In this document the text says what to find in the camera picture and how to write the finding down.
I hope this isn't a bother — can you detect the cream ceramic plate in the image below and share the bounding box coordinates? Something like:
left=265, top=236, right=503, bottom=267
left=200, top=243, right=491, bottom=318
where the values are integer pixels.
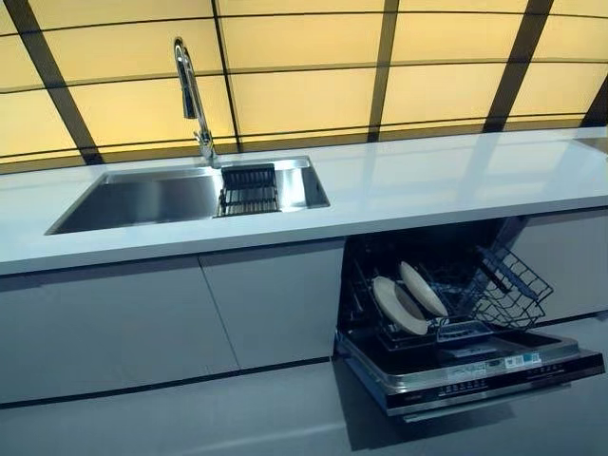
left=370, top=275, right=429, bottom=336
left=398, top=260, right=450, bottom=319

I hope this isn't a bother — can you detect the built-in dishwasher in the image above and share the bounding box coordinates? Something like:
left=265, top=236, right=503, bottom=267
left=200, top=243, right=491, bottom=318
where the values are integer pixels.
left=332, top=215, right=529, bottom=365

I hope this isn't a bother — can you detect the black tined dishwasher plate rack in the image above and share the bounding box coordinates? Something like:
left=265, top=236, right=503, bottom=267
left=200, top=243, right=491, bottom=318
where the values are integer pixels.
left=350, top=254, right=498, bottom=353

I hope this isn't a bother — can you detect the black steel dishwasher door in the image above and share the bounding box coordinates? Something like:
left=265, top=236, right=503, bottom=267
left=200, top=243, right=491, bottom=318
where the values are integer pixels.
left=332, top=326, right=606, bottom=426

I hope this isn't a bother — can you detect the black dish drying rack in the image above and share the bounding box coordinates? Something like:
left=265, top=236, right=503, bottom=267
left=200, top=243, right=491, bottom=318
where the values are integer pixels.
left=212, top=162, right=282, bottom=219

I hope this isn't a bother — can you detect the stainless steel kitchen sink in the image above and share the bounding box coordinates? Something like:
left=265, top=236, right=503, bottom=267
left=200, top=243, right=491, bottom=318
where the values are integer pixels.
left=44, top=155, right=332, bottom=237

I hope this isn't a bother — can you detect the chrome pull-down kitchen faucet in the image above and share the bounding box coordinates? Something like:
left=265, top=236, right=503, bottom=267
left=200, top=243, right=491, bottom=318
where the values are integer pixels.
left=172, top=36, right=221, bottom=169

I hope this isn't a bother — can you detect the white cabinet side panel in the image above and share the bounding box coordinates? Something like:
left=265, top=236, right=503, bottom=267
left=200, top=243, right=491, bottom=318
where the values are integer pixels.
left=509, top=205, right=608, bottom=325

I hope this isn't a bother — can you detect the black wire mesh dishwasher basket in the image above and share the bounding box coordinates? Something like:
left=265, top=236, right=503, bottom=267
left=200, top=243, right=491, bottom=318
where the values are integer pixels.
left=466, top=245, right=556, bottom=332

